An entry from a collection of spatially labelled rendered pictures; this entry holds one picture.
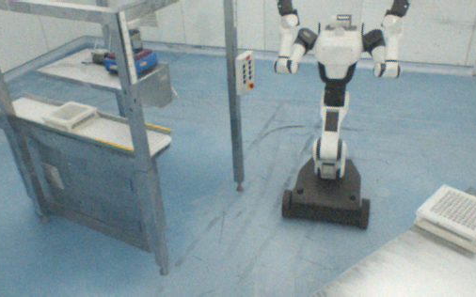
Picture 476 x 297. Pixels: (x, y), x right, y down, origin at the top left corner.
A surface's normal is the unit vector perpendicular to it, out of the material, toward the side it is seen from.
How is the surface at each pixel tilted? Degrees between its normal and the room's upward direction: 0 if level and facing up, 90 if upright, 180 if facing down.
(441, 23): 90
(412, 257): 0
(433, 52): 90
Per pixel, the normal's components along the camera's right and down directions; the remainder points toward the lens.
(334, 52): -0.27, 0.51
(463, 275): -0.06, -0.85
